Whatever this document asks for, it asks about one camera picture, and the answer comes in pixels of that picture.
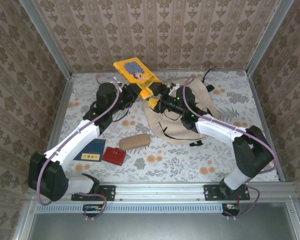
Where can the beige canvas backpack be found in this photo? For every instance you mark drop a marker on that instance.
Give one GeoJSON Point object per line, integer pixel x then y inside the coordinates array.
{"type": "Point", "coordinates": [170, 127]}

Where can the yellow book blue hair picture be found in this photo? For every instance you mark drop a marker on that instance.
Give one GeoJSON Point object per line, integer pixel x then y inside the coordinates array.
{"type": "Point", "coordinates": [135, 70]}

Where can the tan glasses case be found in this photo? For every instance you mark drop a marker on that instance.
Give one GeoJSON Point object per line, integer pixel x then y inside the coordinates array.
{"type": "Point", "coordinates": [134, 141]}

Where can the red wallet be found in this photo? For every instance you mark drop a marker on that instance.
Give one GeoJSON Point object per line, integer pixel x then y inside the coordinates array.
{"type": "Point", "coordinates": [114, 156]}

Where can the navy book yellow label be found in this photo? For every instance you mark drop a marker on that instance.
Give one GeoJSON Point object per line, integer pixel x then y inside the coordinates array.
{"type": "Point", "coordinates": [91, 150]}

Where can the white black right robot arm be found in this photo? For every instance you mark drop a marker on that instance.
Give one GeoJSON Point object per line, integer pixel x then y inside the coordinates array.
{"type": "Point", "coordinates": [215, 127]}

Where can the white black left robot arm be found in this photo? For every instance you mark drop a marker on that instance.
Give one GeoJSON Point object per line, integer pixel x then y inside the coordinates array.
{"type": "Point", "coordinates": [72, 142]}

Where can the floral tablecloth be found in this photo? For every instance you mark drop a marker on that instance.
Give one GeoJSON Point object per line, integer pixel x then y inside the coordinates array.
{"type": "Point", "coordinates": [177, 165]}

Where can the grey metal panel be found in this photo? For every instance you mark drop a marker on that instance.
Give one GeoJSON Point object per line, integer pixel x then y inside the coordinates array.
{"type": "Point", "coordinates": [165, 227]}

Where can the aluminium back rail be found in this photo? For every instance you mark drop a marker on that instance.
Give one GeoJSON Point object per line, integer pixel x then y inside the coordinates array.
{"type": "Point", "coordinates": [90, 72]}

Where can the aluminium rail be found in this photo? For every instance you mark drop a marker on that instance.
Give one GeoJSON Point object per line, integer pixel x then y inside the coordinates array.
{"type": "Point", "coordinates": [90, 72]}
{"type": "Point", "coordinates": [56, 130]}
{"type": "Point", "coordinates": [257, 100]}

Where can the aluminium left side rail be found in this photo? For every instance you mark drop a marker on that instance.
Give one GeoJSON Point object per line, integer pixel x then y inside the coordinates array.
{"type": "Point", "coordinates": [56, 130]}

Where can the aluminium right side rail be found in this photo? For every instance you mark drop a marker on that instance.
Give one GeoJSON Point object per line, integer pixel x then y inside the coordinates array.
{"type": "Point", "coordinates": [257, 100]}

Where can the aluminium rail under arm bases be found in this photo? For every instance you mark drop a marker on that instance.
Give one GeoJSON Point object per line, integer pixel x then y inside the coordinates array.
{"type": "Point", "coordinates": [160, 192]}

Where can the aluminium left frame post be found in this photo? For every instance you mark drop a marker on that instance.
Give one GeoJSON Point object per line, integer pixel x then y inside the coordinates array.
{"type": "Point", "coordinates": [49, 40]}

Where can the aluminium frame post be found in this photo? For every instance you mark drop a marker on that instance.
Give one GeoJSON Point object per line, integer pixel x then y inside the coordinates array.
{"type": "Point", "coordinates": [49, 40]}
{"type": "Point", "coordinates": [268, 37]}

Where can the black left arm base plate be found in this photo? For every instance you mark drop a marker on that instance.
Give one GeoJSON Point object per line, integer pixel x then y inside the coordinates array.
{"type": "Point", "coordinates": [110, 192]}

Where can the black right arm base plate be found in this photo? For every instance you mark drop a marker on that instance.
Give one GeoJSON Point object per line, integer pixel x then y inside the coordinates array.
{"type": "Point", "coordinates": [210, 192]}

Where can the aluminium right frame post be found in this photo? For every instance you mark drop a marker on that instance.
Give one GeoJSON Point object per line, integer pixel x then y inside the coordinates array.
{"type": "Point", "coordinates": [268, 37]}

